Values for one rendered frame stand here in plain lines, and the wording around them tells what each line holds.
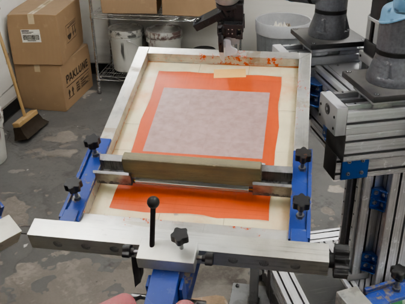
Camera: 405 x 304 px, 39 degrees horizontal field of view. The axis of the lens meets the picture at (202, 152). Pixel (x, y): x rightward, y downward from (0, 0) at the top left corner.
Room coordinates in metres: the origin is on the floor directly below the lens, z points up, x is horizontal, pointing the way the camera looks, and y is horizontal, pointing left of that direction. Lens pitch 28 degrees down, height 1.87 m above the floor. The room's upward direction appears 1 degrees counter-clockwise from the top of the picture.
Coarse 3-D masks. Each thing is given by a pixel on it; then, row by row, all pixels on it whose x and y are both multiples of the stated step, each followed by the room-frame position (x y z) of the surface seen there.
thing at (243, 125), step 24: (216, 96) 1.66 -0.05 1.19; (240, 96) 1.66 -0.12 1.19; (264, 96) 1.65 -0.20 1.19; (216, 120) 1.55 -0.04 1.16; (240, 120) 1.55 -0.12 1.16; (264, 120) 1.54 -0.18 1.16; (216, 144) 1.45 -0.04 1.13; (240, 144) 1.44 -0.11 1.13; (264, 144) 1.44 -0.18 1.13; (216, 192) 1.27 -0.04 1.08; (240, 192) 1.26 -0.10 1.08; (216, 216) 1.19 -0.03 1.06; (240, 216) 1.19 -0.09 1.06; (264, 216) 1.18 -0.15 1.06
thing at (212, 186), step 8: (144, 184) 1.28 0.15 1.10; (152, 184) 1.27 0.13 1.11; (160, 184) 1.27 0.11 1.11; (168, 184) 1.26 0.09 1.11; (176, 184) 1.26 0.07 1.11; (184, 184) 1.26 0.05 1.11; (192, 184) 1.26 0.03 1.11; (200, 184) 1.25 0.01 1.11; (208, 184) 1.25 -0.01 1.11; (216, 184) 1.25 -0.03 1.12
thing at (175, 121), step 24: (168, 72) 1.80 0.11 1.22; (192, 72) 1.79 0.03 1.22; (168, 96) 1.68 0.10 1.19; (192, 96) 1.67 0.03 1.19; (144, 120) 1.57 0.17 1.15; (168, 120) 1.56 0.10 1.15; (192, 120) 1.56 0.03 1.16; (144, 144) 1.47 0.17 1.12; (168, 144) 1.46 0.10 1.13; (192, 144) 1.45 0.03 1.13; (120, 192) 1.29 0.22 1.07; (144, 192) 1.28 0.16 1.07; (168, 192) 1.28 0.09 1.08; (192, 192) 1.27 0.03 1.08
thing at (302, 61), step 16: (144, 48) 1.89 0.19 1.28; (160, 48) 1.88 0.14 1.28; (176, 48) 1.88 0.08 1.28; (144, 64) 1.82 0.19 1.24; (224, 64) 1.83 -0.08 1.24; (240, 64) 1.82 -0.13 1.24; (256, 64) 1.81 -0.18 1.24; (272, 64) 1.80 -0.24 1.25; (288, 64) 1.79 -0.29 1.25; (304, 64) 1.75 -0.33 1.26; (128, 80) 1.72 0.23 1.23; (304, 80) 1.66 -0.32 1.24; (128, 96) 1.64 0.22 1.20; (304, 96) 1.59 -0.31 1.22; (112, 112) 1.56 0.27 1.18; (304, 112) 1.51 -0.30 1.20; (112, 128) 1.49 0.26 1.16; (304, 128) 1.44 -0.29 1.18; (112, 144) 1.44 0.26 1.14; (304, 144) 1.38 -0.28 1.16; (96, 192) 1.29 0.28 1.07; (112, 224) 1.15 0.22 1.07; (128, 224) 1.14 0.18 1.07; (144, 224) 1.14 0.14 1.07; (160, 224) 1.14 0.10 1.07; (176, 224) 1.14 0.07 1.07; (192, 224) 1.13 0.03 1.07; (208, 224) 1.13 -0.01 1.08
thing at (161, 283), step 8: (152, 272) 0.96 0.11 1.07; (160, 272) 0.96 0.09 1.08; (168, 272) 0.96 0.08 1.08; (176, 272) 0.96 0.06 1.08; (152, 280) 0.94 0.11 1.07; (160, 280) 0.94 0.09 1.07; (168, 280) 0.94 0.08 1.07; (176, 280) 0.93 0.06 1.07; (152, 288) 0.92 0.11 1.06; (160, 288) 0.92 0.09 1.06; (168, 288) 0.92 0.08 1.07; (176, 288) 0.92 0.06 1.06; (152, 296) 0.90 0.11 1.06; (160, 296) 0.90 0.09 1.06; (168, 296) 0.90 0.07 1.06; (176, 296) 0.91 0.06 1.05
